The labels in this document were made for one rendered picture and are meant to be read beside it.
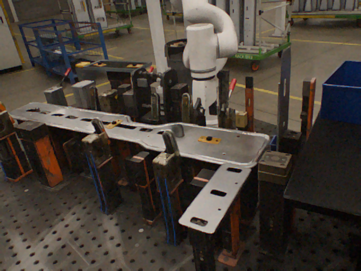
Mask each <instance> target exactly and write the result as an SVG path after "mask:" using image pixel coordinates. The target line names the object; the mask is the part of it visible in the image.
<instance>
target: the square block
mask: <svg viewBox="0 0 361 271"><path fill-rule="evenodd" d="M291 172H292V155H291V154H287V153H283V152H276V151H270V150H266V151H265V153H264V154H263V156H262V157H261V159H260V161H259V163H258V179H259V249H258V254H260V255H263V256H267V257H270V258H272V259H275V260H279V261H283V260H284V255H285V252H286V250H287V247H288V242H287V230H288V208H289V206H286V205H284V204H283V195H284V192H285V189H286V187H287V184H288V182H289V179H290V174H291Z"/></svg>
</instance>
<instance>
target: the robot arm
mask: <svg viewBox="0 0 361 271"><path fill-rule="evenodd" d="M169 1H170V2H171V4H172V5H173V6H174V7H175V8H176V9H177V10H179V11H180V12H182V13H183V14H184V17H185V18H186V20H187V21H188V27H187V28H186V32H187V44H186V46H185V49H184V52H183V64H184V65H185V66H186V68H188V69H190V70H191V76H192V77H193V84H192V96H193V110H194V112H195V114H196V116H197V124H198V126H203V127H206V126H212V125H218V123H217V106H218V80H219V79H218V77H217V73H218V72H219V70H220V69H222V67H223V66H224V64H225V62H226V60H227V57H231V56H234V55H235V54H236V53H237V50H238V39H237V34H236V29H235V26H234V24H233V21H232V20H231V18H230V17H229V16H228V15H227V14H226V13H225V12H224V11H223V10H221V9H220V8H218V7H216V6H213V5H211V4H209V2H208V0H169ZM214 28H215V29H216V30H218V31H219V32H220V33H217V34H215V33H214ZM200 109H201V111H200Z"/></svg>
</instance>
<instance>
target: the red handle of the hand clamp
mask: <svg viewBox="0 0 361 271"><path fill-rule="evenodd" d="M236 82H237V80H236V79H235V78H233V79H232V80H231V83H230V85H229V100H230V98H231V94H232V92H233V90H234V88H235V85H236ZM221 112H225V104H223V106H222V108H221Z"/></svg>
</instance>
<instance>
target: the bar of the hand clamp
mask: <svg viewBox="0 0 361 271"><path fill-rule="evenodd" d="M217 77H218V79H219V80H218V114H219V115H221V114H222V112H221V108H222V104H225V116H227V108H228V104H229V70H228V69H220V70H219V72H218V73H217Z"/></svg>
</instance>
